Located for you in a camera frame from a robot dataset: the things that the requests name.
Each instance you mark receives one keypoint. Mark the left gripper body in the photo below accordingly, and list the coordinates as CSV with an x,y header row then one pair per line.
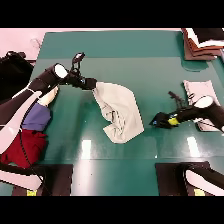
x,y
83,83

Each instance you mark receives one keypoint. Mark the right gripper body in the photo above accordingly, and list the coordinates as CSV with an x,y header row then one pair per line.
x,y
164,120

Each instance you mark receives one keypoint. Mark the beige shirt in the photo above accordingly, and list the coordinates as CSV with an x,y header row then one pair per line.
x,y
120,111

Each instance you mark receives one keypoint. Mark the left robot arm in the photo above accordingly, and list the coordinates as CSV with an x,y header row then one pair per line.
x,y
16,101

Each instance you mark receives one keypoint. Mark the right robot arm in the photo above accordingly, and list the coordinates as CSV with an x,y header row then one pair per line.
x,y
213,112

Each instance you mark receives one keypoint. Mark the cream garment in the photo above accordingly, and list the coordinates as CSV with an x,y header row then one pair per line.
x,y
48,97

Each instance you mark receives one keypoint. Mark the pink garment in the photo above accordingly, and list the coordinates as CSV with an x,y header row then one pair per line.
x,y
199,89

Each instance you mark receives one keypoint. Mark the purple garment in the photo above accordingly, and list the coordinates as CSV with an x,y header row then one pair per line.
x,y
37,117

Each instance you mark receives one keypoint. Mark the black garment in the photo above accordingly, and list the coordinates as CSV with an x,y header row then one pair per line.
x,y
13,75
210,33

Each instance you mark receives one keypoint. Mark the brown garment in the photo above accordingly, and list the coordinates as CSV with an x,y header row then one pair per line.
x,y
193,52

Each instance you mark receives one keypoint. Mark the white garment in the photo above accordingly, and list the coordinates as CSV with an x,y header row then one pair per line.
x,y
206,43

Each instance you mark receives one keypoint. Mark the red garment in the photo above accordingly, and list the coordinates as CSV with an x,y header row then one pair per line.
x,y
23,148

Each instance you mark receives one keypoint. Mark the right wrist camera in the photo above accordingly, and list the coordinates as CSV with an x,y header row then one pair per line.
x,y
176,99

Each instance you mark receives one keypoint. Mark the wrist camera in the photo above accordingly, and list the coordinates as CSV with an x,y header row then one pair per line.
x,y
176,99
77,58

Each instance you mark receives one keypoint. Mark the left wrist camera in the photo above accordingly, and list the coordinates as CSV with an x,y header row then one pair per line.
x,y
77,58

